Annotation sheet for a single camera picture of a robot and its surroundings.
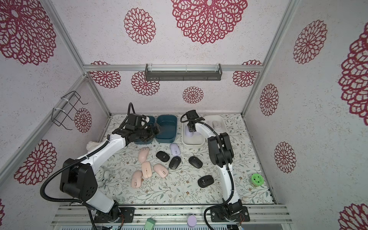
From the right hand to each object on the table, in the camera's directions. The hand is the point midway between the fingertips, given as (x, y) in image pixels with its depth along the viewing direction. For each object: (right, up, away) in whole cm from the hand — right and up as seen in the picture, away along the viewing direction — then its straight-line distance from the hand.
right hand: (196, 123), depth 105 cm
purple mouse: (-15, -18, -10) cm, 25 cm away
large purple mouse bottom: (-6, -7, +1) cm, 9 cm away
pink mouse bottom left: (-37, -33, -22) cm, 54 cm away
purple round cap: (-6, -45, -40) cm, 61 cm away
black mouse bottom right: (+3, -34, -22) cm, 41 cm away
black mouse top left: (-23, -21, -13) cm, 34 cm away
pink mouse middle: (-32, -29, -18) cm, 47 cm away
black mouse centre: (-15, -25, -13) cm, 32 cm away
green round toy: (+33, -33, -24) cm, 52 cm away
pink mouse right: (-23, -29, -19) cm, 41 cm away
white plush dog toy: (-70, -14, -11) cm, 72 cm away
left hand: (-23, -6, -20) cm, 31 cm away
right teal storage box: (-21, 0, +10) cm, 24 cm away
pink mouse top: (-36, -20, -10) cm, 43 cm away
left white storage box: (-1, -11, -1) cm, 11 cm away
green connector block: (-26, -50, -35) cm, 66 cm away
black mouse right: (-2, -25, -15) cm, 29 cm away
